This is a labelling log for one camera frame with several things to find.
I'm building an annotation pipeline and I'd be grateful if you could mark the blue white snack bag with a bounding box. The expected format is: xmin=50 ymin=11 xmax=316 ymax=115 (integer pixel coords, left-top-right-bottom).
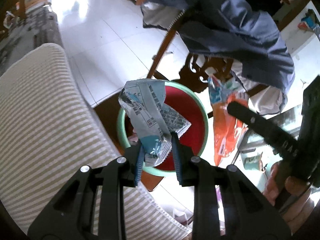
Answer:
xmin=118 ymin=79 xmax=191 ymax=167

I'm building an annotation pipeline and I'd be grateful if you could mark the orange snack bag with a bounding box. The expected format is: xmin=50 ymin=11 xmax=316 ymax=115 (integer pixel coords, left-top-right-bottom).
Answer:
xmin=208 ymin=75 xmax=249 ymax=166

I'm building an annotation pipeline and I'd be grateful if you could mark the carved wooden chair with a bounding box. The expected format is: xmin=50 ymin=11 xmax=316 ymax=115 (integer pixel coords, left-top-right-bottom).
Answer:
xmin=93 ymin=17 xmax=271 ymax=192

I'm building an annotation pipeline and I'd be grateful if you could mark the navy blue jacket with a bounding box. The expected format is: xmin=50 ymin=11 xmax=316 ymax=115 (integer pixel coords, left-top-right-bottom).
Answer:
xmin=141 ymin=0 xmax=295 ymax=115

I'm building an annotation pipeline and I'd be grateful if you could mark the patterned grey rug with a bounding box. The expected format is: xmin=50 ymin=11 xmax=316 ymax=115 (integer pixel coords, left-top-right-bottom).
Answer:
xmin=1 ymin=5 xmax=63 ymax=74

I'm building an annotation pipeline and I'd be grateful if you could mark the striped beige table mat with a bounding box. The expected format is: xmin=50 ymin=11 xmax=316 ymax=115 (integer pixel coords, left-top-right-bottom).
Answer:
xmin=1 ymin=43 xmax=190 ymax=239

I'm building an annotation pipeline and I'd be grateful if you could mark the red bin with green rim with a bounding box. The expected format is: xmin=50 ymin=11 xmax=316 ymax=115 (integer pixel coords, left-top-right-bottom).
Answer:
xmin=117 ymin=79 xmax=208 ymax=177

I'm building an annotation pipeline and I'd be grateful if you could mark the person's right hand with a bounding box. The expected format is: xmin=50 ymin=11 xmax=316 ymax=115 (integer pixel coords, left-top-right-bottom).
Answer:
xmin=263 ymin=161 xmax=315 ymax=233

